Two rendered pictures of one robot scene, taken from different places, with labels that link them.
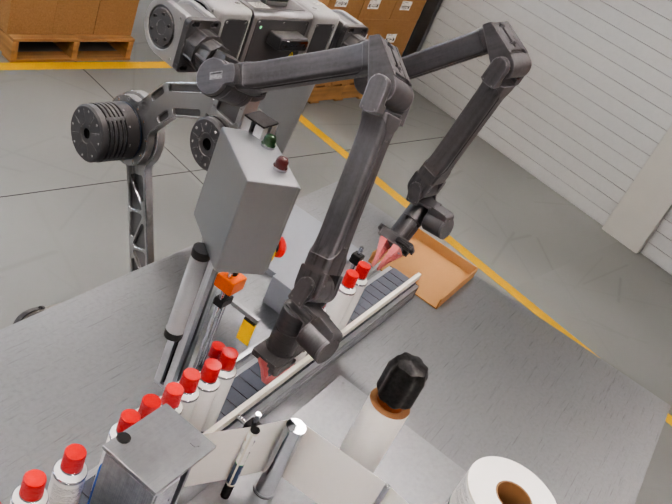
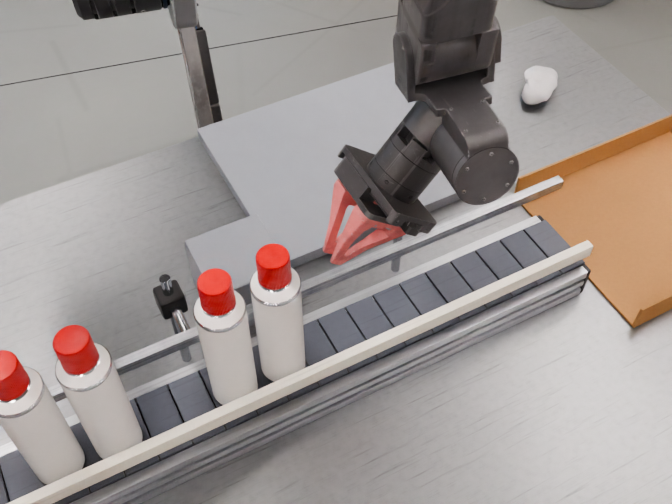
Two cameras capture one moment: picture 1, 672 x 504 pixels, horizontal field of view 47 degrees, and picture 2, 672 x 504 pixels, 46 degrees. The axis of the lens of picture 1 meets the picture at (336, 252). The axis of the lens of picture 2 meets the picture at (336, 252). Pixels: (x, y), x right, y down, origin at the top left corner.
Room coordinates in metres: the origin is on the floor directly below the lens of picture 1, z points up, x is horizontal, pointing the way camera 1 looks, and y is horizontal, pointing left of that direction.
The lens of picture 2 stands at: (1.32, -0.44, 1.68)
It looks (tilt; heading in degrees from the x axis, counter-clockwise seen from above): 51 degrees down; 42
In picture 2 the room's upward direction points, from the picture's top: straight up
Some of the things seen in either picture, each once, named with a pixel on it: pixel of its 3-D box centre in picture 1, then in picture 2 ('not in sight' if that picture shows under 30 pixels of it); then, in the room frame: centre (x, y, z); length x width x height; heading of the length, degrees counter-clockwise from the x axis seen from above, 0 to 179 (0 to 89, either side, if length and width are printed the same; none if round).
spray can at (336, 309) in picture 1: (337, 305); (225, 340); (1.58, -0.06, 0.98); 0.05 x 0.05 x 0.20
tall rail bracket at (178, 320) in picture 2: not in sight; (184, 334); (1.58, 0.02, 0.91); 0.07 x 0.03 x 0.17; 70
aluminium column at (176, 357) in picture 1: (209, 265); not in sight; (1.25, 0.22, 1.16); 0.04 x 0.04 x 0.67; 70
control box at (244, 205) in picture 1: (245, 201); not in sight; (1.17, 0.18, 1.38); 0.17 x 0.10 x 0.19; 35
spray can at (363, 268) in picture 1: (349, 296); (278, 315); (1.63, -0.08, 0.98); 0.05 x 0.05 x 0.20
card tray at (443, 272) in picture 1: (424, 264); (657, 210); (2.18, -0.28, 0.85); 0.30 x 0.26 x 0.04; 160
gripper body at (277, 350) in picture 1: (283, 340); not in sight; (1.19, 0.02, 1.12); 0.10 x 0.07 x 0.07; 159
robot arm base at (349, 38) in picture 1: (356, 53); not in sight; (1.97, 0.17, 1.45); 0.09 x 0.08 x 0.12; 149
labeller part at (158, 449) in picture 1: (160, 446); not in sight; (0.81, 0.12, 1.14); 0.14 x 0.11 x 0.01; 160
